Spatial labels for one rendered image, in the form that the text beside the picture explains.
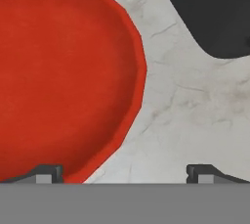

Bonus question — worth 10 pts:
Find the red bowl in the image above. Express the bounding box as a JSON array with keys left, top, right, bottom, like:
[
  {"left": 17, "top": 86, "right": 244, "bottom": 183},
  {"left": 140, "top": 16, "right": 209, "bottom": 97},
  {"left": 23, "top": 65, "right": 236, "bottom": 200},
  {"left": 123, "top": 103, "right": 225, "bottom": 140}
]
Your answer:
[{"left": 0, "top": 0, "right": 148, "bottom": 185}]

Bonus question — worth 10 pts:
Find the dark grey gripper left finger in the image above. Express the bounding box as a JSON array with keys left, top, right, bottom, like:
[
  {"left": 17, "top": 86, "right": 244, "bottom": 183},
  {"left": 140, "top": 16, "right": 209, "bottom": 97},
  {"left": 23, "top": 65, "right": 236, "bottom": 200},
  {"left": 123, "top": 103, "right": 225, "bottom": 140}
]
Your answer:
[{"left": 2, "top": 163, "right": 64, "bottom": 185}]

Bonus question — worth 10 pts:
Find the black sink basin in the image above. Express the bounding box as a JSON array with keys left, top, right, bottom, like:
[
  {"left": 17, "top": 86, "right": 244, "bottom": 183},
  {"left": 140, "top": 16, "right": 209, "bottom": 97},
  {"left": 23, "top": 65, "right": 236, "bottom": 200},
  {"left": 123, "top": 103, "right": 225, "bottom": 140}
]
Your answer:
[{"left": 153, "top": 0, "right": 250, "bottom": 60}]

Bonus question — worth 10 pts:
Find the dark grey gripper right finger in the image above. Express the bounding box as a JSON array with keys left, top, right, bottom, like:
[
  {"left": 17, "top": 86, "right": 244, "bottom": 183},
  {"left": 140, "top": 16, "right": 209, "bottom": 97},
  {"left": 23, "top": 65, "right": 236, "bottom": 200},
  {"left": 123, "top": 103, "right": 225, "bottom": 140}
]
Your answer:
[{"left": 186, "top": 163, "right": 250, "bottom": 185}]

